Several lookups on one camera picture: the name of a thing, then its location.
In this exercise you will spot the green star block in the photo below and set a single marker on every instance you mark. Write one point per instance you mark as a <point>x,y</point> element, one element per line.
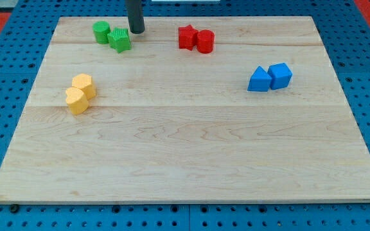
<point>119,39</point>

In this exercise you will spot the red cylinder block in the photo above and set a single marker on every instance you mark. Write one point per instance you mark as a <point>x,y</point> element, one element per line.
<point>205,41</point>

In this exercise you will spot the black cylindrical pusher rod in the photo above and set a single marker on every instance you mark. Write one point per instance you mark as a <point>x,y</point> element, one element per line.
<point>135,16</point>

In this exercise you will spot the blue triangle block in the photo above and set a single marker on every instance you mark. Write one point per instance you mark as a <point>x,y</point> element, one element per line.
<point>259,81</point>

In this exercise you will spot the green cylinder block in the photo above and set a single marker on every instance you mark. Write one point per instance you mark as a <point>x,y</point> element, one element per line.
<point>101,29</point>

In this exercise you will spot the red star block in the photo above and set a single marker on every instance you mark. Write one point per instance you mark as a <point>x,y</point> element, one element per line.
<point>187,37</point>

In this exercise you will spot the blue cube block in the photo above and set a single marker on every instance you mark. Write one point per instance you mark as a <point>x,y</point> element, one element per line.
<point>280,74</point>

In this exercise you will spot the yellow heart block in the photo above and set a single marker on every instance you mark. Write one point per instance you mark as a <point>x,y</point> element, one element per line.
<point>76,100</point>

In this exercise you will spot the blue perforated base panel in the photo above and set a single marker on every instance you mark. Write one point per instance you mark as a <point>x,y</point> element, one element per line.
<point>25,38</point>

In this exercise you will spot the light wooden board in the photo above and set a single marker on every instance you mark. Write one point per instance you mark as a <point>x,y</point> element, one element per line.
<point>170,125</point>

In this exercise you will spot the yellow hexagon block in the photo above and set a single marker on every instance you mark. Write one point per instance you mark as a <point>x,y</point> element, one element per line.
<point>85,83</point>

